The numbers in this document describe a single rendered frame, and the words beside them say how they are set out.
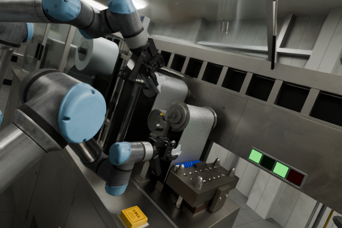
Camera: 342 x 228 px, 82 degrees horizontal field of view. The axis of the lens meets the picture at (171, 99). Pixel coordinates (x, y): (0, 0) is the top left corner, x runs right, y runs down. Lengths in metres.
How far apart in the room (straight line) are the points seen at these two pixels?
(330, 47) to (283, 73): 2.19
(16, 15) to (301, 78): 1.09
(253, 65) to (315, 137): 0.44
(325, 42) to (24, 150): 3.25
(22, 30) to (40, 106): 0.57
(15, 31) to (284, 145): 1.20
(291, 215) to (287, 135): 2.43
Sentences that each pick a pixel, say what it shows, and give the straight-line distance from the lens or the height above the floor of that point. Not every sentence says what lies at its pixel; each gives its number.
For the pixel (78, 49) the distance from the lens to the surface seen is 1.65.
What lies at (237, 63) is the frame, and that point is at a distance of 1.20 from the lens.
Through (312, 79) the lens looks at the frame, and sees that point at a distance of 1.08.
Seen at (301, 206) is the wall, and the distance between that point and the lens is 3.36.
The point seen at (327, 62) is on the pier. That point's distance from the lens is 3.20.
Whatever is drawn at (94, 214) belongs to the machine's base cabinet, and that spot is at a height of 0.79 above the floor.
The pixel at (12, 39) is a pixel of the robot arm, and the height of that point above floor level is 1.35.
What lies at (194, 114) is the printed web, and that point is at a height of 1.28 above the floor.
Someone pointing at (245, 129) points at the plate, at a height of 1.28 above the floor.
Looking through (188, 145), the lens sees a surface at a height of 1.13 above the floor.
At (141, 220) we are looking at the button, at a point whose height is 0.92.
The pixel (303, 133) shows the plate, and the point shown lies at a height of 1.38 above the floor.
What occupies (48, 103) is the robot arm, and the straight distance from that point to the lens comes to 0.44.
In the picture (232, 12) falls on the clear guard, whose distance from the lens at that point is 1.10.
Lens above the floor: 1.43
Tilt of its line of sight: 7 degrees down
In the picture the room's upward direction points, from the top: 20 degrees clockwise
